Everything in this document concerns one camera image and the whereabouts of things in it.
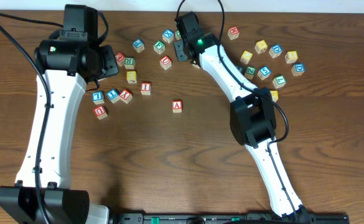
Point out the blue D block right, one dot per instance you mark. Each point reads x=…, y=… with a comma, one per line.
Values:
x=298, y=69

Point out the red I block lower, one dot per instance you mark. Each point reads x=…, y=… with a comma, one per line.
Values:
x=146, y=88

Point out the blue d block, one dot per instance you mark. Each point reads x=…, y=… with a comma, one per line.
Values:
x=275, y=51
x=298, y=69

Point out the red A block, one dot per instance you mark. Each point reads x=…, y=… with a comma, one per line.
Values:
x=177, y=106

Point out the red U block left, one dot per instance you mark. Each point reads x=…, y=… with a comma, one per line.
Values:
x=100, y=112

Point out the blue P block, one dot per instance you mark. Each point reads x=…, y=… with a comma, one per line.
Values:
x=138, y=45

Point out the green N block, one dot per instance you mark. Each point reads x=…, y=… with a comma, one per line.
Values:
x=177, y=35

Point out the blue D block upper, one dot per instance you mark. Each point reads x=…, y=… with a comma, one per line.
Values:
x=275, y=51

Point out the yellow block left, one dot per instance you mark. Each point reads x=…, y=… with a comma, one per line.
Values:
x=131, y=76

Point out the blue X block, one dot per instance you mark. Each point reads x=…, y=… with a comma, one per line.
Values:
x=168, y=36

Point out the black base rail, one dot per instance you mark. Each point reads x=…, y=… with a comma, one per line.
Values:
x=228, y=218

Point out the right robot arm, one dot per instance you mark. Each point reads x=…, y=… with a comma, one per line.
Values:
x=252, y=112

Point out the yellow block lower right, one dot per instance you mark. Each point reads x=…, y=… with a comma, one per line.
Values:
x=274, y=95

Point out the yellow 8 block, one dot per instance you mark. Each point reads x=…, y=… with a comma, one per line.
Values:
x=291, y=57

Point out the green Z block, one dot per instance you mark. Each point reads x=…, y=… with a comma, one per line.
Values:
x=250, y=72

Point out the green F block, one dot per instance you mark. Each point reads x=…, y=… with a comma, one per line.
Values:
x=159, y=47

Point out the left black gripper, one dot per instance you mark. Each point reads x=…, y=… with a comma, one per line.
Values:
x=109, y=65

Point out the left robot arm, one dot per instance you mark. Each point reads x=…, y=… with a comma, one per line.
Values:
x=41, y=192

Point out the blue L block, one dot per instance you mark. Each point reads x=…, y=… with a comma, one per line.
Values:
x=98, y=98

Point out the blue 5 block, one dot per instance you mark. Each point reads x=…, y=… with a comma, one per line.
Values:
x=264, y=73

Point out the green R block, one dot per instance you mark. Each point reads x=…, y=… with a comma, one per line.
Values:
x=130, y=63

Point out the yellow block upper right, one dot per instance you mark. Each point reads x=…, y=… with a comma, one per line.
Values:
x=261, y=46

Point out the yellow block right tilted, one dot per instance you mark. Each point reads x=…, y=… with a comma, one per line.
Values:
x=246, y=57

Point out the red u block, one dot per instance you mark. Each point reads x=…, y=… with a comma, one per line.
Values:
x=100, y=112
x=165, y=62

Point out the red U block centre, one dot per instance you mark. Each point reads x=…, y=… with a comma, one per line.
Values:
x=165, y=62

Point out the red Y block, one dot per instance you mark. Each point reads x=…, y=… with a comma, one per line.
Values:
x=126, y=96

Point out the blue 2 block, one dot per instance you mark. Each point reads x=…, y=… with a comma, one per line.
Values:
x=240, y=69

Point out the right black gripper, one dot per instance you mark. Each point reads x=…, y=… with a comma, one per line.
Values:
x=179, y=50

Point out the red W block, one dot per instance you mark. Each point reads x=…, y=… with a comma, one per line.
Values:
x=233, y=33

